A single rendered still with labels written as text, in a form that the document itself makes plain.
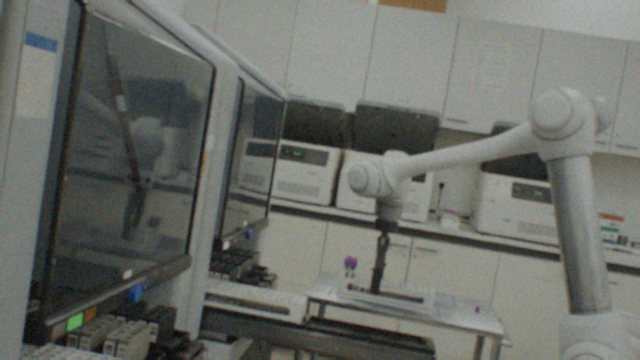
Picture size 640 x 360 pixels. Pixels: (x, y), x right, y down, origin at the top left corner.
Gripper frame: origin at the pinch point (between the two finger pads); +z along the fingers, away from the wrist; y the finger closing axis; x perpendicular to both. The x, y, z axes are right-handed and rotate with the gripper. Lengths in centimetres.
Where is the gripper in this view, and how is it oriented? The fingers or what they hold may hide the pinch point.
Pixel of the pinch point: (376, 282)
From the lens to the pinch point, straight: 214.9
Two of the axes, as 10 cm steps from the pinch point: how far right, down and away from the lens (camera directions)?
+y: 1.5, -0.3, 9.9
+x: -9.8, -1.7, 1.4
